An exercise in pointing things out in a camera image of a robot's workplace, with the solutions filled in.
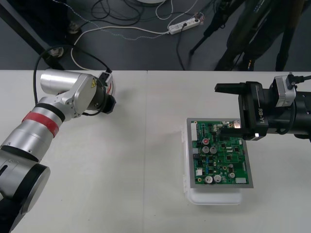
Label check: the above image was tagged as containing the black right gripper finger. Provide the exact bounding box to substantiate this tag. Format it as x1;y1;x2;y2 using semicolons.
219;127;246;138
215;83;247;94

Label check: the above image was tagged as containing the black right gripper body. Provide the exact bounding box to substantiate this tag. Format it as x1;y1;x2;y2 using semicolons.
238;81;270;141

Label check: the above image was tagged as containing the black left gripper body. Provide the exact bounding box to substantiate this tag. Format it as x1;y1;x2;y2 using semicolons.
106;95;118;114

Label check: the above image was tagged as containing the red black green cable bundle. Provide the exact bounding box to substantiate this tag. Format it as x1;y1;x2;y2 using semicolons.
108;79;118;98

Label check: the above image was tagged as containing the large black tripod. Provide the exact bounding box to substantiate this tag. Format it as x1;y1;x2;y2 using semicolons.
213;0;311;72

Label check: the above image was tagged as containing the slim black tripod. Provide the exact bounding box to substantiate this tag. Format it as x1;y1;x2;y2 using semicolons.
189;0;234;55

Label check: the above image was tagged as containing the milky plastic box with lid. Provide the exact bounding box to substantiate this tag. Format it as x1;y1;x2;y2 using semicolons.
181;121;243;206

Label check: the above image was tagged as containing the round metal foot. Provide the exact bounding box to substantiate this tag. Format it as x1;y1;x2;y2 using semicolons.
49;47;65;58
69;21;82;35

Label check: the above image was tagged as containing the white power strip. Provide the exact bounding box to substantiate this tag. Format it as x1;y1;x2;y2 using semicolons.
168;17;201;35

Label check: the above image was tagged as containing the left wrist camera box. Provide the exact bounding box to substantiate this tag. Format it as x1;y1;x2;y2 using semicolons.
99;71;114;85

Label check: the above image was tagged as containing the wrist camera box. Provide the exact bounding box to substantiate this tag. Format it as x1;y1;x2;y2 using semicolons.
99;71;114;85
274;75;297;108

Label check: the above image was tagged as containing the green circuit board grey frame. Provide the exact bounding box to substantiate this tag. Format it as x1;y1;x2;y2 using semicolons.
186;117;255;190

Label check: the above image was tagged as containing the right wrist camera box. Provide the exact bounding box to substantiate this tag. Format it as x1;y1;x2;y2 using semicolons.
274;75;297;108

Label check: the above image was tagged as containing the white floor cable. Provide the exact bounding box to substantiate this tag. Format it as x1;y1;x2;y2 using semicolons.
71;25;171;71

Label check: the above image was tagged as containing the black floor cable tangle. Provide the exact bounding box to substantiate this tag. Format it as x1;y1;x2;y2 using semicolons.
91;0;176;28

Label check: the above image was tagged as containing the black frame beam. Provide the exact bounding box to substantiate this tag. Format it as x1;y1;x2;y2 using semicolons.
0;0;65;71

